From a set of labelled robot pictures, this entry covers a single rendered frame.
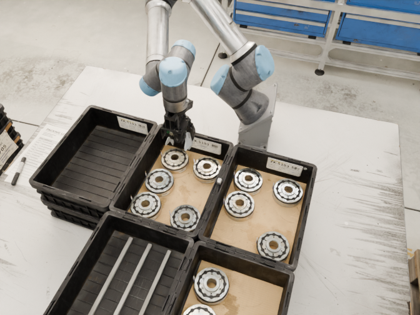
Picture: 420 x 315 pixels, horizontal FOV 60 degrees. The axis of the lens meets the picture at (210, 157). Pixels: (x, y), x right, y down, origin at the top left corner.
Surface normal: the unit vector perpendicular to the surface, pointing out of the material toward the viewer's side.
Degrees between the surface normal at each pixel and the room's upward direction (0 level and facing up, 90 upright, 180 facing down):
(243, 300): 0
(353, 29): 90
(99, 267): 0
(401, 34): 90
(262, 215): 0
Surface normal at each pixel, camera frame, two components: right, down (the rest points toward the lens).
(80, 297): 0.01, -0.62
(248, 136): -0.20, 0.77
